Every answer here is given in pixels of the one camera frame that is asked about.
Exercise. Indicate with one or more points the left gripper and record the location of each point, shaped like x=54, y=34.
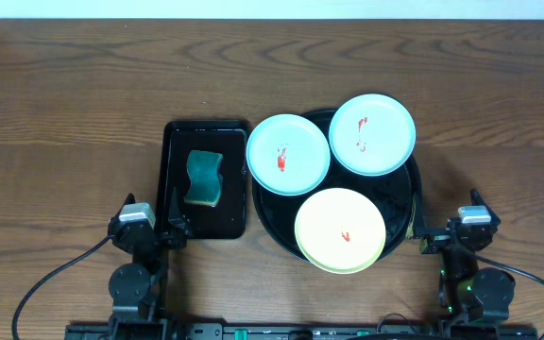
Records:
x=160, y=237

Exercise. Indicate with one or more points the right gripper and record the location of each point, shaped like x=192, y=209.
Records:
x=437, y=239

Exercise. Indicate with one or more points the green scouring sponge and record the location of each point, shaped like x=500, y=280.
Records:
x=205, y=180

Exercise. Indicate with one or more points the yellow plate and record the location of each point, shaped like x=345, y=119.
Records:
x=340, y=231

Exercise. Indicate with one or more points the light blue plate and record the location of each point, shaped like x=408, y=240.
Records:
x=372, y=134
x=288, y=155

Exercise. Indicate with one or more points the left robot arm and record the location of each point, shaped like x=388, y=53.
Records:
x=138, y=288

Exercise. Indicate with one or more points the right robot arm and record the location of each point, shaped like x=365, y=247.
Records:
x=478, y=299

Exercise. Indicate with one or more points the black round tray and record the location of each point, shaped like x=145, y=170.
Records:
x=391, y=193

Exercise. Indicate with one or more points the black rectangular water tray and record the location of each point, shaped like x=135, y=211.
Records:
x=226, y=220

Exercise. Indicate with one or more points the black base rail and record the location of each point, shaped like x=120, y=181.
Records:
x=214, y=331

